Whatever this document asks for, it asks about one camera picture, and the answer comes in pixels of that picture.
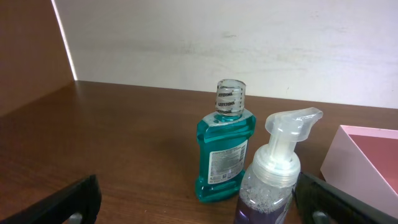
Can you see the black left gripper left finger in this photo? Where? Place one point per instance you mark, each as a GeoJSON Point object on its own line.
{"type": "Point", "coordinates": [82, 197]}

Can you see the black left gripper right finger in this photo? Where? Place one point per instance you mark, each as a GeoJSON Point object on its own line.
{"type": "Point", "coordinates": [320, 202]}

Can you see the clear foaming soap pump bottle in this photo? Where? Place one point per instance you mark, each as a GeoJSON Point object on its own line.
{"type": "Point", "coordinates": [269, 182]}

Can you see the white cardboard box pink interior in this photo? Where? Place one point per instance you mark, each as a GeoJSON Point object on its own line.
{"type": "Point", "coordinates": [362, 162]}

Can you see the teal mouthwash bottle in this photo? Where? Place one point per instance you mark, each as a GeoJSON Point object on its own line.
{"type": "Point", "coordinates": [223, 140]}

